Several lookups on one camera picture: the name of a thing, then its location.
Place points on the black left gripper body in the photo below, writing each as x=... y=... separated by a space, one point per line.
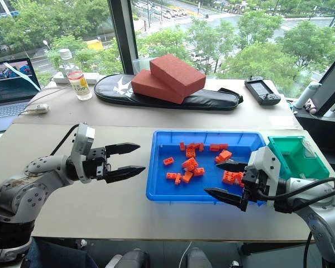
x=96 y=164

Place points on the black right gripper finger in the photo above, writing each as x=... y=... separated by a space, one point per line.
x=226 y=196
x=234 y=166

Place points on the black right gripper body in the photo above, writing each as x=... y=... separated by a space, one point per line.
x=252 y=187

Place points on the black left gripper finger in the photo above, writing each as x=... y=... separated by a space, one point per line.
x=123 y=148
x=125 y=173

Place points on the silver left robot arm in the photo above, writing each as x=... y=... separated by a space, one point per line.
x=14 y=192

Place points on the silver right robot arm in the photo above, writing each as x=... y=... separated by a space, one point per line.
x=324 y=220

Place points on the green plastic bin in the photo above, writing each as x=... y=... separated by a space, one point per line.
x=296 y=164

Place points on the blue plastic tray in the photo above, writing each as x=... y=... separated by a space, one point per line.
x=162 y=187

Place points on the grey rounded shape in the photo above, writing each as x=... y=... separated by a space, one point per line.
x=198 y=258
x=134 y=258

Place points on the black racket bag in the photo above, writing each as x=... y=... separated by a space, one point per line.
x=206 y=100

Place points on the clear bottle yellow label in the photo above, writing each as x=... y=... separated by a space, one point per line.
x=81 y=86

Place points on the white power strip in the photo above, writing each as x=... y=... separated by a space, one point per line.
x=92 y=77

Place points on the white plug adapter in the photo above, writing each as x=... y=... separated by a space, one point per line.
x=40 y=109

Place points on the black handheld controller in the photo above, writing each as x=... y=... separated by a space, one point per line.
x=261 y=89

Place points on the clear plastic container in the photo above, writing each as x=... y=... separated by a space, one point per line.
x=142 y=65

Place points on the black side desk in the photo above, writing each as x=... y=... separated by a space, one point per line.
x=321 y=128

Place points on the dark blue cloth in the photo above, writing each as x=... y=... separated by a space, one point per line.
x=58 y=255

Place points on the white thermos bottle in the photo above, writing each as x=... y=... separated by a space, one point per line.
x=305 y=95

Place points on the clear bottle white cap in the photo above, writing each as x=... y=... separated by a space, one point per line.
x=65 y=57

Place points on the open laptop computer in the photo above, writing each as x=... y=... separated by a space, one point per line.
x=8 y=89

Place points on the black monitor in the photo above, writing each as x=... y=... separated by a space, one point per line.
x=330 y=86

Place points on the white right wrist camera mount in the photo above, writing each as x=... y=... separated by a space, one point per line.
x=265 y=162

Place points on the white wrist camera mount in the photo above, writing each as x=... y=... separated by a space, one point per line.
x=82 y=139
x=265 y=162

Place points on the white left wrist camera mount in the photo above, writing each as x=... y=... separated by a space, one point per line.
x=82 y=139

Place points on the dark window frame pillar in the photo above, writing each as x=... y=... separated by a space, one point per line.
x=124 y=33

